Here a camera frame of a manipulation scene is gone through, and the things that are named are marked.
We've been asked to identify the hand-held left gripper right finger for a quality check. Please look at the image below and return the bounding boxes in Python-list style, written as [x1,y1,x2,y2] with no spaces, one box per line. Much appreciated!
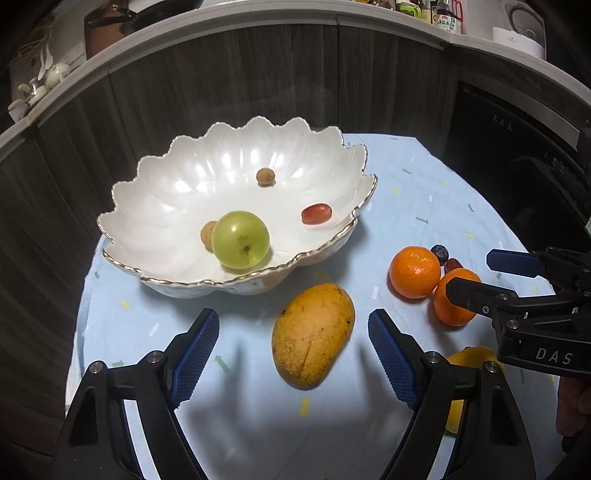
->
[368,308,539,480]

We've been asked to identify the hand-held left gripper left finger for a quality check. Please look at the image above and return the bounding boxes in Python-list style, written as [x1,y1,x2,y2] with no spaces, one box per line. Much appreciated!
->
[53,308,220,480]

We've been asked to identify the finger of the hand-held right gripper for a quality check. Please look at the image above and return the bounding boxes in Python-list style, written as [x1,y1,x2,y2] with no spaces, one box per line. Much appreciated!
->
[445,276,591,324]
[486,247,591,291]

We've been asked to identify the orange tangerine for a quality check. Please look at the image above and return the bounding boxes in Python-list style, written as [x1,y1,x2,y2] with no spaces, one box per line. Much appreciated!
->
[433,270,482,328]
[389,246,441,300]

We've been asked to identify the yellow lemon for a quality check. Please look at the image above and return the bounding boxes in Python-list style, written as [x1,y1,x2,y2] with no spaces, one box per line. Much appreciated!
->
[443,346,506,435]

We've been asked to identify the yellow mango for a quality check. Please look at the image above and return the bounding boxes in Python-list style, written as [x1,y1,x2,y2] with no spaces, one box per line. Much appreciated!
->
[271,283,356,390]

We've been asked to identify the green apple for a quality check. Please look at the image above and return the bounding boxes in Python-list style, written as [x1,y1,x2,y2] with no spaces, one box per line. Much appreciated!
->
[211,210,271,271]

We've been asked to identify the white scalloped bowl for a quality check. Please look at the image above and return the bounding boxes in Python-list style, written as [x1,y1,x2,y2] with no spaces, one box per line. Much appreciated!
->
[97,116,378,298]

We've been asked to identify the person's right hand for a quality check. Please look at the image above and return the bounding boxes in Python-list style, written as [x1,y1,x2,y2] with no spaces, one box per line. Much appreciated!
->
[556,376,591,439]

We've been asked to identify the light blue patterned cloth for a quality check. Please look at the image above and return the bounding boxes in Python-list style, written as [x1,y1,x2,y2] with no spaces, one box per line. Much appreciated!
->
[67,133,578,480]

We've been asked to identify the black dishwasher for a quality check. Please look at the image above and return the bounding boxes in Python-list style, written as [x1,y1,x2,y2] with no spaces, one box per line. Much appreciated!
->
[450,78,591,259]

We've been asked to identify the white square container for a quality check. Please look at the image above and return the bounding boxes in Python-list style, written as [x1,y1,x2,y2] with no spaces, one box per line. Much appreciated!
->
[492,27,546,58]

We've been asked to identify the white electric kettle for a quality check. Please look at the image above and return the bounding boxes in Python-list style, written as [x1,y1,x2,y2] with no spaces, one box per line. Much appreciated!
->
[505,2,548,38]

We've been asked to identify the dark wood kitchen cabinet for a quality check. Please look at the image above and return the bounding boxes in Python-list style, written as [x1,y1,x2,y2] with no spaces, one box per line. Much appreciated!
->
[0,0,591,416]

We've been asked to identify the wooden cutting board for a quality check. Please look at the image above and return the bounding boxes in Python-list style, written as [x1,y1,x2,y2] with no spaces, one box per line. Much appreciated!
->
[85,18,124,58]

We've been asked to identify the black wok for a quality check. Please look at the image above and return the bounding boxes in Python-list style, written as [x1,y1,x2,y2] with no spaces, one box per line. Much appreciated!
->
[88,0,204,28]

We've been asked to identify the red-handled oil bottle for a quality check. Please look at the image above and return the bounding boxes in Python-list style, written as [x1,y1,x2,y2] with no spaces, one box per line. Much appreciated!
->
[431,0,467,35]

